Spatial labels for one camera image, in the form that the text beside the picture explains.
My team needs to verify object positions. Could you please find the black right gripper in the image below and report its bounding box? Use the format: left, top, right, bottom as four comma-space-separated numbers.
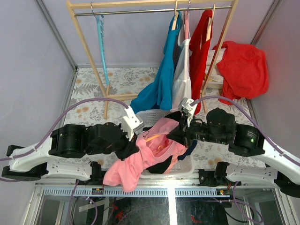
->
165, 112, 227, 148

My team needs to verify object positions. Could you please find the orange hanger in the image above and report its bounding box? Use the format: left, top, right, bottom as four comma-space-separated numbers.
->
143, 132, 169, 156

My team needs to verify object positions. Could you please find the pink t shirt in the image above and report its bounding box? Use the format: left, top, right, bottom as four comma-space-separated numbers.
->
108, 123, 179, 192

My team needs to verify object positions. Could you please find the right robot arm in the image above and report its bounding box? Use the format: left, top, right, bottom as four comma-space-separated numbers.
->
167, 108, 300, 198

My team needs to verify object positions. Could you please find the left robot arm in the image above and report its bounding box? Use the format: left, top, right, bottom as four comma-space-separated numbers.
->
1, 122, 139, 185

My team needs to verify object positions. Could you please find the teal t shirt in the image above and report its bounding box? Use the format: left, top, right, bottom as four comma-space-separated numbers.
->
130, 12, 181, 113

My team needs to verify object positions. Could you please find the white t shirt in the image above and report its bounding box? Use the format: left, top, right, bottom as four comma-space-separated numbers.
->
171, 12, 192, 112

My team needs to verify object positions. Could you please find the red hanging t shirt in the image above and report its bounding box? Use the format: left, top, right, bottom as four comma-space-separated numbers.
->
189, 9, 213, 100

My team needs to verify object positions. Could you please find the pink hanger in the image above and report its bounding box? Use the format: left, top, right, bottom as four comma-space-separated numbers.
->
184, 0, 191, 39

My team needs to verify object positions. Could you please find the wooden hanger right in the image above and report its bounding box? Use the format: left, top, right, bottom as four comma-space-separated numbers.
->
206, 4, 216, 41

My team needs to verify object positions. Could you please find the cream wooden hanger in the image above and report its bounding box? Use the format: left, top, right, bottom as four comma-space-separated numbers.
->
172, 0, 178, 30

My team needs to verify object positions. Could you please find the light blue hanger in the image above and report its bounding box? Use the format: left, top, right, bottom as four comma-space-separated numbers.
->
90, 2, 110, 86

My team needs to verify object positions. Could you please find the black garment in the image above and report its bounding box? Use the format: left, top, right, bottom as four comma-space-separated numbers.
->
143, 111, 197, 174

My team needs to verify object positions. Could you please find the peach garment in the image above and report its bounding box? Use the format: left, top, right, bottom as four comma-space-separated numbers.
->
164, 149, 187, 174

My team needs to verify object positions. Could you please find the white laundry basket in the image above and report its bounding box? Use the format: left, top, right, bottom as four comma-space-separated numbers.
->
138, 109, 195, 179

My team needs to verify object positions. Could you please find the white folded cloth stack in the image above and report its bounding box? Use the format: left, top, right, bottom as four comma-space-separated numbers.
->
204, 48, 225, 84

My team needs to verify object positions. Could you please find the floral mat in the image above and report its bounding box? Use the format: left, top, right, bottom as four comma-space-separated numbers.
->
58, 67, 265, 169

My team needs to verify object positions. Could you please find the red cloth pile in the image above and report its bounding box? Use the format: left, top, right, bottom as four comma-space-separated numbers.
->
217, 41, 269, 100

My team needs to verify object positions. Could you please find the wooden clothes rack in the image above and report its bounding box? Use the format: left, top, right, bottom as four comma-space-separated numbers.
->
65, 0, 239, 119

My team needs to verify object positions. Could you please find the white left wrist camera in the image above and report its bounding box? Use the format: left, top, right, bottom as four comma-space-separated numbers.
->
121, 106, 144, 141

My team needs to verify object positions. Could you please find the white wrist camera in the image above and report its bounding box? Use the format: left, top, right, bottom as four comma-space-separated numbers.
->
121, 106, 144, 141
178, 97, 197, 127

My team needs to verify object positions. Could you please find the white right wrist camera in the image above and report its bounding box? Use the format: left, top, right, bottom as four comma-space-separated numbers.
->
178, 97, 197, 127

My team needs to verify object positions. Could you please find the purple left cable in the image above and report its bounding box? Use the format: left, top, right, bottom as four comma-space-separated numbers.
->
0, 97, 129, 225

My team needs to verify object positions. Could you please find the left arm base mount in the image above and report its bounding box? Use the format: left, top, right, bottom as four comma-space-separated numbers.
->
102, 171, 118, 187

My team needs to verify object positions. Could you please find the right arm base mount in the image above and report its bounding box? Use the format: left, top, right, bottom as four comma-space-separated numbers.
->
198, 169, 220, 187

